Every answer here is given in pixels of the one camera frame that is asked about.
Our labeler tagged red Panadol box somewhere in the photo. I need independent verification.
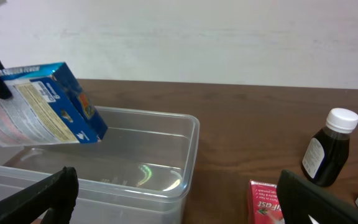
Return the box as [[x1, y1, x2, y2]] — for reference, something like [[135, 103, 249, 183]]
[[247, 180, 285, 224]]

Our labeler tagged blue Kool Fever box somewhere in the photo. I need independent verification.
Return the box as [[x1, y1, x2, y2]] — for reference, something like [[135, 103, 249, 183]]
[[0, 62, 108, 147]]

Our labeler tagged dark syrup bottle white cap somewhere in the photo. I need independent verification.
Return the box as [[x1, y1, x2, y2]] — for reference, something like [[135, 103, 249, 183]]
[[301, 108, 358, 187]]

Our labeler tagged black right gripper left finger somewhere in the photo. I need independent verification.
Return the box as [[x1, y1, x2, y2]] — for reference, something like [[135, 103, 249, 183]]
[[0, 167, 79, 224]]

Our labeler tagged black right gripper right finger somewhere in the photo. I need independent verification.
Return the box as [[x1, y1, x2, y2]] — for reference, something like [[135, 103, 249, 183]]
[[277, 169, 358, 224]]

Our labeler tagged clear plastic container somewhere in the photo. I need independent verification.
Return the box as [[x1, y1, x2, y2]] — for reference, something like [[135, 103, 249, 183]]
[[0, 107, 200, 223]]

